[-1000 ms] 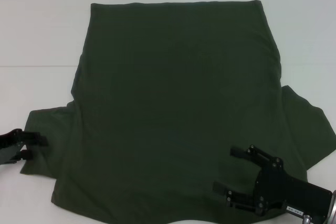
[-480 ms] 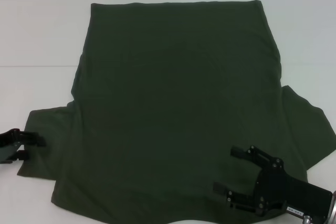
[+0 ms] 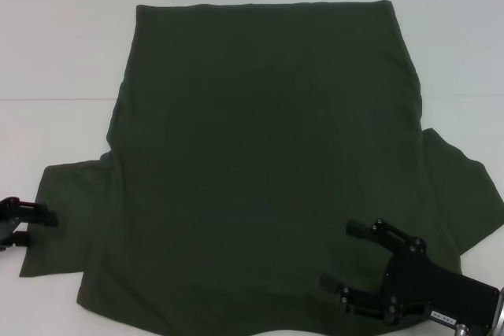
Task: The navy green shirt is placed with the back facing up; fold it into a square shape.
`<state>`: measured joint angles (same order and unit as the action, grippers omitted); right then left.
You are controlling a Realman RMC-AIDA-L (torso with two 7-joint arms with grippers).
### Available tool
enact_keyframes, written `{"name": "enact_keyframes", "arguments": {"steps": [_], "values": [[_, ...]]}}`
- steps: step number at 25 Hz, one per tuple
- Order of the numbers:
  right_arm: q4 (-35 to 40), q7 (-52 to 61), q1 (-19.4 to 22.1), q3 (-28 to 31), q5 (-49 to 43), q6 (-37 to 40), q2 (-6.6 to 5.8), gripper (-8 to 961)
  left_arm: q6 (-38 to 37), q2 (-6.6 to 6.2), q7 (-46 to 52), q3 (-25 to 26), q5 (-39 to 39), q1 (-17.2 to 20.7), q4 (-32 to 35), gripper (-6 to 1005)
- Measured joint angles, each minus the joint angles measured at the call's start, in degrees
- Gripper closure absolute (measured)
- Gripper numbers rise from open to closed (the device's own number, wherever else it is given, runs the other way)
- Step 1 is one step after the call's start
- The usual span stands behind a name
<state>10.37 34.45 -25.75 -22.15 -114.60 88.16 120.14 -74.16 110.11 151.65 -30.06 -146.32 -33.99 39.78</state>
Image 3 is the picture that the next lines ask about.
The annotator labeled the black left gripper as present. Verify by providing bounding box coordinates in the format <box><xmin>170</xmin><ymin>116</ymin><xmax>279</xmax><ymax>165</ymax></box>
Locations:
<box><xmin>0</xmin><ymin>195</ymin><xmax>60</xmax><ymax>253</ymax></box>

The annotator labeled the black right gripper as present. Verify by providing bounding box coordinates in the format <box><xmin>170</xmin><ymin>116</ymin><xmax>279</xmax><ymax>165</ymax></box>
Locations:
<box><xmin>319</xmin><ymin>217</ymin><xmax>502</xmax><ymax>330</ymax></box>

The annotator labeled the dark green t-shirt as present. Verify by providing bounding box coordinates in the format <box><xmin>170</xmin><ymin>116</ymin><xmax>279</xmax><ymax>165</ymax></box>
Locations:
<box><xmin>19</xmin><ymin>0</ymin><xmax>504</xmax><ymax>324</ymax></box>

